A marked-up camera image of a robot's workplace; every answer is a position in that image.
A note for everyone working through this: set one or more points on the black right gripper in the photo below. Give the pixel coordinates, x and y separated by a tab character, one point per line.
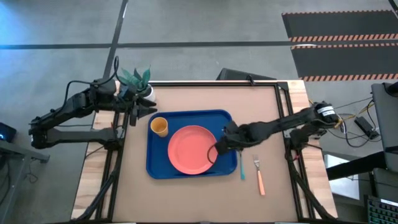
233	137

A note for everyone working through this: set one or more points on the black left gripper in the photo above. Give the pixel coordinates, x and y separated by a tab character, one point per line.
134	107

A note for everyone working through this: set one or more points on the yellow plastic cup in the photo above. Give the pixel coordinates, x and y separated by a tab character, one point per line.
159	126

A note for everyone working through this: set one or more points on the orange plastic plate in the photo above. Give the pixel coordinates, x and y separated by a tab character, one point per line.
189	149

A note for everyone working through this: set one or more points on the blue plastic tray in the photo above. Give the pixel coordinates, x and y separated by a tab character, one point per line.
155	161

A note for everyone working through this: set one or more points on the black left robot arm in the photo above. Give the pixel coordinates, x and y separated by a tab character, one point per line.
77	104

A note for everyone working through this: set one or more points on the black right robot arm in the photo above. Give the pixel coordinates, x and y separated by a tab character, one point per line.
280	124

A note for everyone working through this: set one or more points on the green plant in white pot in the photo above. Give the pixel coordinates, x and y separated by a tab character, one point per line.
136	79

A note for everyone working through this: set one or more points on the black flat case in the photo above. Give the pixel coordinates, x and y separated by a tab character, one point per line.
236	74

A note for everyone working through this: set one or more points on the white box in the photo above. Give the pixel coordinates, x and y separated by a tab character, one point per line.
342	186

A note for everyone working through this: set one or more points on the black beam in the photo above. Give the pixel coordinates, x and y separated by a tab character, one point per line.
357	165

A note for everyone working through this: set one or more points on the black power adapter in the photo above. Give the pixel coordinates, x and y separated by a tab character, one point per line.
367	127

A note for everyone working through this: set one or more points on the black mat orange striped edge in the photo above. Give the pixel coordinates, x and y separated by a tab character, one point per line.
348	62
342	23

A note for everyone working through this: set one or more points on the grey metal side table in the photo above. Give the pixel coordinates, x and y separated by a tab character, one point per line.
15	155

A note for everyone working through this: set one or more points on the black device with blue light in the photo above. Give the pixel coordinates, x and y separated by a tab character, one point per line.
7	132

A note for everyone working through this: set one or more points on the grey equipment cart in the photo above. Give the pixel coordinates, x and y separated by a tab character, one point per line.
387	124

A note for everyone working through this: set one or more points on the backlit keyboard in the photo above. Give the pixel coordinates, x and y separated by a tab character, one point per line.
381	213

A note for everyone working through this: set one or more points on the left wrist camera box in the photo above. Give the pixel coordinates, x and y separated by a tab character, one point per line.
127	92

